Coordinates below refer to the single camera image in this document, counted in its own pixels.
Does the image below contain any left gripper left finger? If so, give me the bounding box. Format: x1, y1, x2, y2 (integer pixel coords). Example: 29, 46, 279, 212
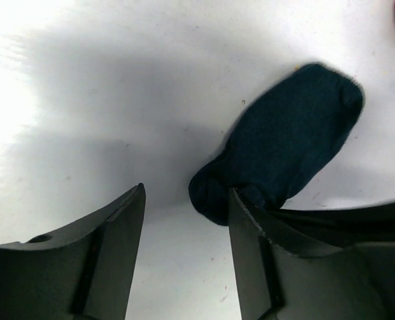
0, 184, 146, 319

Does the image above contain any plain navy ankle sock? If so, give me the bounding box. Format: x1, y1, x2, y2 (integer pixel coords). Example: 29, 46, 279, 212
189, 63, 364, 226

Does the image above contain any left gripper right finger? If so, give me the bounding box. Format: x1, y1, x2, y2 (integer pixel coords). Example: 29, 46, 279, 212
228, 190, 395, 319

